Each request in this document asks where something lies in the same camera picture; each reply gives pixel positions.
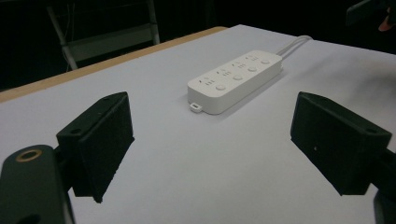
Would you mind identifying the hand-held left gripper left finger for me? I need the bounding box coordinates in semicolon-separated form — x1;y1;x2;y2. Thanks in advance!
55;91;135;204

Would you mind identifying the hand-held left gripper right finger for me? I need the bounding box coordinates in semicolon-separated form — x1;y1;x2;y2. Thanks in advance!
290;91;393;197

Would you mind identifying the white power strip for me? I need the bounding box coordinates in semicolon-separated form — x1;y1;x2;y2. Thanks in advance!
187;49;284;116

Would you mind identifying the white power strip cable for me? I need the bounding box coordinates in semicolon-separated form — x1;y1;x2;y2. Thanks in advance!
276;35;314;60

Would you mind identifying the grey metal chair frame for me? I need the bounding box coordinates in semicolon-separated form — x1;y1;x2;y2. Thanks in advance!
46;0;162;71

